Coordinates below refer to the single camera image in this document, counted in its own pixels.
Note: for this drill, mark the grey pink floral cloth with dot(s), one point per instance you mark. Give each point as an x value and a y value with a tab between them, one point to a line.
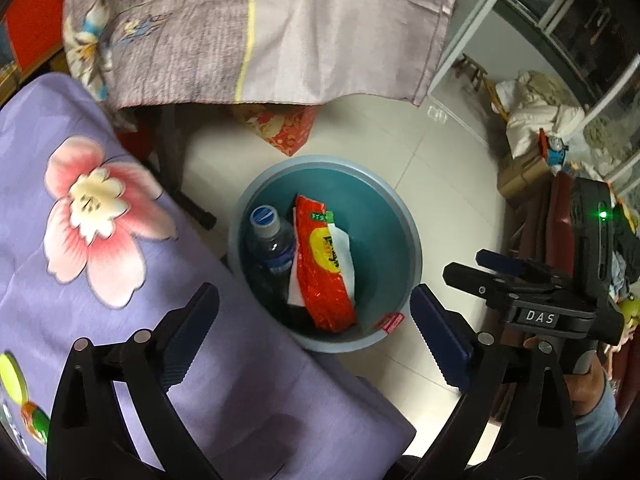
300	25

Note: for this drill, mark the dark red case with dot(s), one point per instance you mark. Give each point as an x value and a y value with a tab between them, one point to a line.
557	210

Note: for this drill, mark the person's right hand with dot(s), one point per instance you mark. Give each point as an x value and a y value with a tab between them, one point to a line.
585	390

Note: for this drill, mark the red snack wrapper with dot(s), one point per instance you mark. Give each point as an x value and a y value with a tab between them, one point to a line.
325	280

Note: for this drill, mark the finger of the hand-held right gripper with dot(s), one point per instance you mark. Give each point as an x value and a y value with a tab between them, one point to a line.
470	277
495	259

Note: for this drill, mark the small wooden stool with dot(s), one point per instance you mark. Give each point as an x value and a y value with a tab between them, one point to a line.
472	67

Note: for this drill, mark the white plush pile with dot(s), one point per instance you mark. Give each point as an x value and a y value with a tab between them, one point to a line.
535	115

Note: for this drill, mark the teal plastic bin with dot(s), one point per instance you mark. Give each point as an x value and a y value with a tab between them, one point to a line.
380	220

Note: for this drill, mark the red patterned box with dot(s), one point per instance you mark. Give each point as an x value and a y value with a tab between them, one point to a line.
285	127

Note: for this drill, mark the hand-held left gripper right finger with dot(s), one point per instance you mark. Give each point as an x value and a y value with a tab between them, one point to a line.
440	335

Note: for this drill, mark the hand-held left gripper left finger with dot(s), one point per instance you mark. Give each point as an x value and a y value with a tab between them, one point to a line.
190	330

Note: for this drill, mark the white paper towel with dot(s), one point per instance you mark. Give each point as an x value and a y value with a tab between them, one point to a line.
342	250

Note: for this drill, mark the clear water bottle blue label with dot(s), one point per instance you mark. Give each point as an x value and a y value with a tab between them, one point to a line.
270	245

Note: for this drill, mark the brown cardboard box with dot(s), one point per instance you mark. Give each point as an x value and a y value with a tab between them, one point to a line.
520	177

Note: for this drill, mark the purple floral tablecloth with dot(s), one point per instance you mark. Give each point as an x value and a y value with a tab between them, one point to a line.
225	385

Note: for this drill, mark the blue toy train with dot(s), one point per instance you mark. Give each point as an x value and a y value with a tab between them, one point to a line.
552	150

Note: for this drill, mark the glass display cabinet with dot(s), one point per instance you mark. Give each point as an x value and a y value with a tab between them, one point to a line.
565	15

